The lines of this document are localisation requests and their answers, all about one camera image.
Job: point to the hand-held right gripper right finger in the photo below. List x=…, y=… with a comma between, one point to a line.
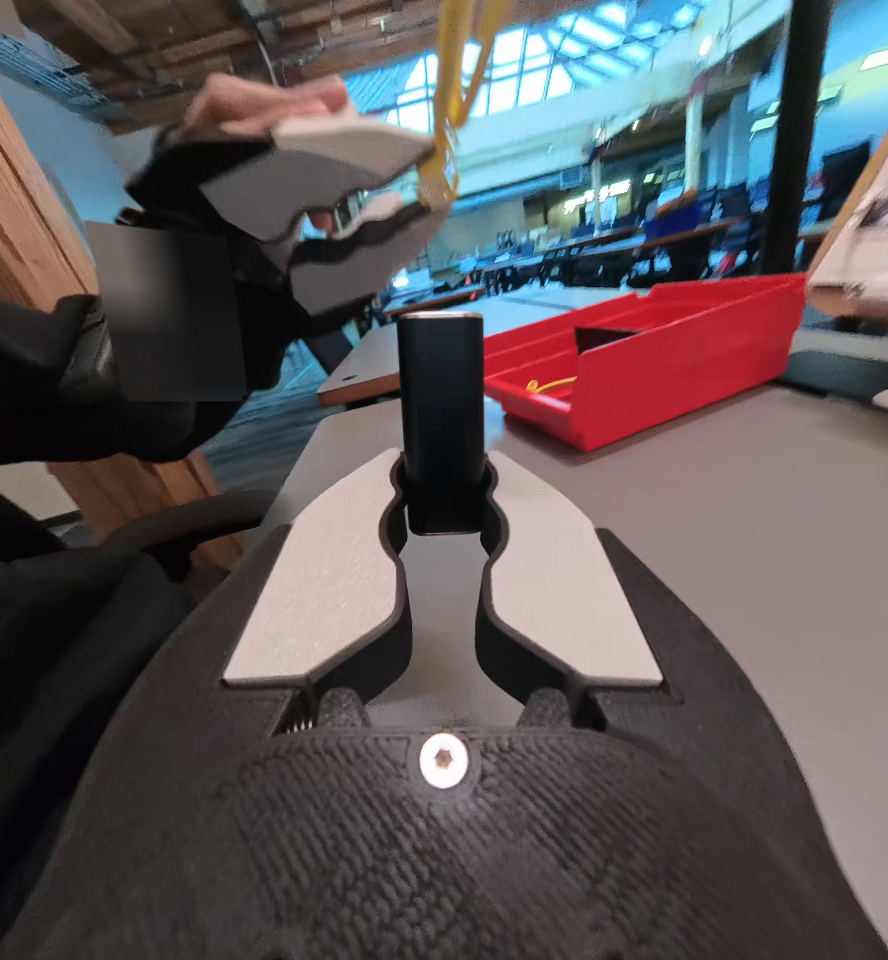
x=564, y=592

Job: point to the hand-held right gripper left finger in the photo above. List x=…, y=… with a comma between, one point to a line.
x=324, y=585

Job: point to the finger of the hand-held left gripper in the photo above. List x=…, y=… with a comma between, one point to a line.
x=354, y=262
x=279, y=187

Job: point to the black ethernet port adapter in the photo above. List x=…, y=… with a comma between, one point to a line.
x=440, y=412

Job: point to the person's left forearm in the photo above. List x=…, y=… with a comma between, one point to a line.
x=24, y=375

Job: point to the person's left hand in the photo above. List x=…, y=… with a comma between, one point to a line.
x=264, y=105

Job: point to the grey table with brown edge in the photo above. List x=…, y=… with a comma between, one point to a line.
x=365, y=364

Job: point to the wooden pillar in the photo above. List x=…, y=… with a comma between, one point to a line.
x=9, y=225

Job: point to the row of office desks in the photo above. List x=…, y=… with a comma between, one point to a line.
x=601, y=240

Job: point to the red plastic bin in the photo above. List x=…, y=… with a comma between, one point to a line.
x=676, y=360

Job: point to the black pole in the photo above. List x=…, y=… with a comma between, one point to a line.
x=796, y=150

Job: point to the cardboard board with printed sheet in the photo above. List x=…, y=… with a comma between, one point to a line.
x=879, y=225

